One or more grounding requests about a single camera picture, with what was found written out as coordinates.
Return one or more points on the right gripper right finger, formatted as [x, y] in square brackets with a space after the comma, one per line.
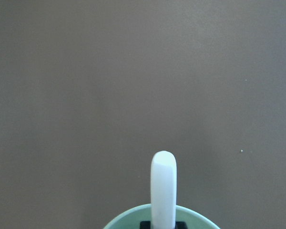
[180, 225]

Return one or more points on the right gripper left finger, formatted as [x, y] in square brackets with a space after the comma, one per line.
[145, 225]

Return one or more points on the light green bowl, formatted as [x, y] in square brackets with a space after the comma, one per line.
[132, 218]

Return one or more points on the white plastic spoon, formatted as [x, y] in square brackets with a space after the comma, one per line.
[163, 190]

